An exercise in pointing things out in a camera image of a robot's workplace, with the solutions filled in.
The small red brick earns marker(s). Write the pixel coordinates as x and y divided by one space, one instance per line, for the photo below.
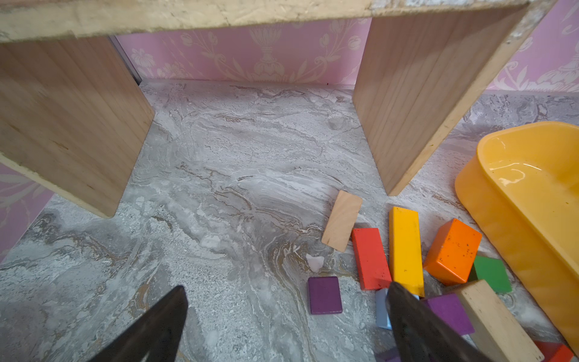
554 351

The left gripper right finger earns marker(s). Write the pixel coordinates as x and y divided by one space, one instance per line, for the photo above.
420 335

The orange brick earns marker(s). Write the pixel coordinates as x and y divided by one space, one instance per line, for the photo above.
452 254

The green brick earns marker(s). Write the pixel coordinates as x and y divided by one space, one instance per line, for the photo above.
492 271

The beige wood brick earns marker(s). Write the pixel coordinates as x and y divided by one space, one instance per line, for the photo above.
497 332

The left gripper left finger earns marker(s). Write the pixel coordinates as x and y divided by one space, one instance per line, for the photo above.
155 336

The light blue brick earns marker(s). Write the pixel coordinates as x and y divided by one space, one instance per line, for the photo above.
382 318

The yellow long brick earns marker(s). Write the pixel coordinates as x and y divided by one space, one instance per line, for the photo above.
405 250

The red long brick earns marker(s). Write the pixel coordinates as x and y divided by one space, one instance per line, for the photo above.
372 265

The natural wood brick near shelf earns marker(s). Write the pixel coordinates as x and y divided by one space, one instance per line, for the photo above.
341 222

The purple brick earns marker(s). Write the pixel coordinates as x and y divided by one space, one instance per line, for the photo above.
324 295
450 310

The purple brick beside blue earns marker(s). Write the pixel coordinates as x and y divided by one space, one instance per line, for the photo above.
450 310

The yellow plastic storage bin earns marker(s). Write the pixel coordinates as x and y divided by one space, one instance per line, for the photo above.
521 189

